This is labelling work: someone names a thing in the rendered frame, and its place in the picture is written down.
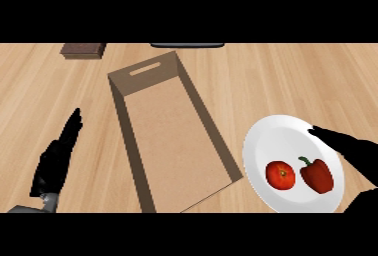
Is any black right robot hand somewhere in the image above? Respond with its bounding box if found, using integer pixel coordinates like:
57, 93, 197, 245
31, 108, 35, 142
307, 125, 378, 214

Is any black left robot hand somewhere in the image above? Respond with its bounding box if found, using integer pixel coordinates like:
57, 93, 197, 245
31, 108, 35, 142
28, 107, 84, 198

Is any red bell pepper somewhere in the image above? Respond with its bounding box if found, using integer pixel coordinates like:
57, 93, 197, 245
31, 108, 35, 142
296, 156, 335, 195

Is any white plate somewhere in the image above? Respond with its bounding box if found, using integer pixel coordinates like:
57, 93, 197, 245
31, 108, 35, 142
240, 114, 345, 214

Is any red tomato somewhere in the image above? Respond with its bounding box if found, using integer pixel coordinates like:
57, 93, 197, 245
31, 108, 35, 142
264, 160, 296, 191

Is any dark brown wooden block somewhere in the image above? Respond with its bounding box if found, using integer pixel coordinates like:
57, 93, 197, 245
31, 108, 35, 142
59, 43, 107, 60

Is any black flat appliance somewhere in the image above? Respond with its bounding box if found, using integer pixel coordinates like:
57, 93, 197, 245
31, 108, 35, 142
149, 43, 225, 49

